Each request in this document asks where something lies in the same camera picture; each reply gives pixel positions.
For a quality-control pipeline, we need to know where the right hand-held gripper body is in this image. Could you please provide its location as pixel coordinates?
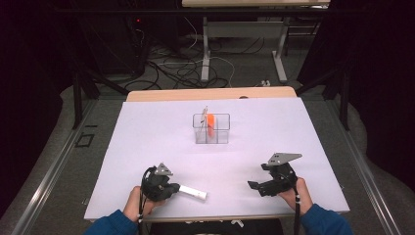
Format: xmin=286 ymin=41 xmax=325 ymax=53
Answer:
xmin=257 ymin=152 xmax=302 ymax=197

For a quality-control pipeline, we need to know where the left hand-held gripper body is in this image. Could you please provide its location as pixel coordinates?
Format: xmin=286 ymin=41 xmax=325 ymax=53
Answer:
xmin=142 ymin=163 xmax=174 ymax=202

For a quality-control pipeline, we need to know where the white eraser block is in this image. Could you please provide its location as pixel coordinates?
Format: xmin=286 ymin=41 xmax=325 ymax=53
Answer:
xmin=178 ymin=184 xmax=208 ymax=201

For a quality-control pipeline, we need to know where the clear plastic desk organizer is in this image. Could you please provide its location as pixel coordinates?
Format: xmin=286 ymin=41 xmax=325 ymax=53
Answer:
xmin=192 ymin=113 xmax=231 ymax=145

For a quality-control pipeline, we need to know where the pink and orange highlighter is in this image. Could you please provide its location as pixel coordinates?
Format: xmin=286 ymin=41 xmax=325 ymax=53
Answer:
xmin=206 ymin=113 xmax=216 ymax=138

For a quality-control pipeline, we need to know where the silver pen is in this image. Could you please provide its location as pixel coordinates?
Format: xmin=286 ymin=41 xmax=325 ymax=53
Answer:
xmin=199 ymin=106 xmax=209 ymax=131

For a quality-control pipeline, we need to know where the person's right hand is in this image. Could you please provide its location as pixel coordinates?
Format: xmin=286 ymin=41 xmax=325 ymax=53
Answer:
xmin=278 ymin=177 xmax=313 ymax=215

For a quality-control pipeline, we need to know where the person's left hand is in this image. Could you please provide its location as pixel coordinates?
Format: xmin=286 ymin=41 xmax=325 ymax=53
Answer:
xmin=122 ymin=185 xmax=165 ymax=223

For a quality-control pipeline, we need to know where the white table mat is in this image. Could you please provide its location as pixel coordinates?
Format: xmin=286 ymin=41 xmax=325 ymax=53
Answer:
xmin=83 ymin=97 xmax=350 ymax=221

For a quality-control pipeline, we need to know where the black metal stand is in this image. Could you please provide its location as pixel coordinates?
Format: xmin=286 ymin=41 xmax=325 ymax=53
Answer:
xmin=71 ymin=62 xmax=130 ymax=130
xmin=295 ymin=65 xmax=351 ymax=131

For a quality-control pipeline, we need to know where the black curtain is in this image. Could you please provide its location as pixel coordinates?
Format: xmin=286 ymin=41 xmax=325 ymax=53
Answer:
xmin=0 ymin=0 xmax=77 ymax=214
xmin=298 ymin=0 xmax=415 ymax=194

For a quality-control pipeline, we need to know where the desk with white metal legs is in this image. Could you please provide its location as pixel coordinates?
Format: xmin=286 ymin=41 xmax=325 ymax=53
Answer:
xmin=181 ymin=0 xmax=331 ymax=84

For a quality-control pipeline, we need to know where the black computer tower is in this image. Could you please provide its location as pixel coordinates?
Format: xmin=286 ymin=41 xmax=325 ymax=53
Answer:
xmin=81 ymin=14 xmax=148 ymax=76

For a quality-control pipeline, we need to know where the left hand-held gripper black cable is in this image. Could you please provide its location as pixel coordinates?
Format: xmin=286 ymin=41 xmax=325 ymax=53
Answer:
xmin=137 ymin=165 xmax=158 ymax=235

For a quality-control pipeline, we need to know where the hand-held gripper black cable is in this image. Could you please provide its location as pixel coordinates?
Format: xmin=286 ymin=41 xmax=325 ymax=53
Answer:
xmin=291 ymin=177 xmax=301 ymax=235
xmin=137 ymin=165 xmax=158 ymax=235

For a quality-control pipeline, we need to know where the right hand-held gripper black cable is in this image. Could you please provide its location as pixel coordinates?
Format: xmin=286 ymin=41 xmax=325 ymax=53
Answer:
xmin=291 ymin=177 xmax=301 ymax=235

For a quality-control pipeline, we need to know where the aluminium floor rail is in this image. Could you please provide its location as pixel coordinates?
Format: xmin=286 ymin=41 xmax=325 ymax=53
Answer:
xmin=324 ymin=99 xmax=400 ymax=235
xmin=13 ymin=99 xmax=99 ymax=235

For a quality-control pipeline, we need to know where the white floor cable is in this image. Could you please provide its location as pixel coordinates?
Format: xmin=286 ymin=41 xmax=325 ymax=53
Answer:
xmin=182 ymin=16 xmax=236 ymax=88

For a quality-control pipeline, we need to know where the tangle of black floor cables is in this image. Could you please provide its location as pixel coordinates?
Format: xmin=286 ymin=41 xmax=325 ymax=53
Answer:
xmin=125 ymin=35 xmax=265 ymax=91

